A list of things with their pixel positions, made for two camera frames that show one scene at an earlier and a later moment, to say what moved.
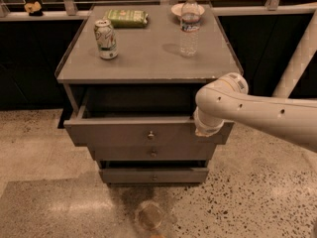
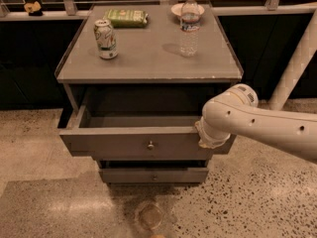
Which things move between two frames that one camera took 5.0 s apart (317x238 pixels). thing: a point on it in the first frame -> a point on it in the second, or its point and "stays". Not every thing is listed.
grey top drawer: [137, 114] -> [136, 137]
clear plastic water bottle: [189, 28] stays
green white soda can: [106, 40] stays
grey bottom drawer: [154, 175] stays
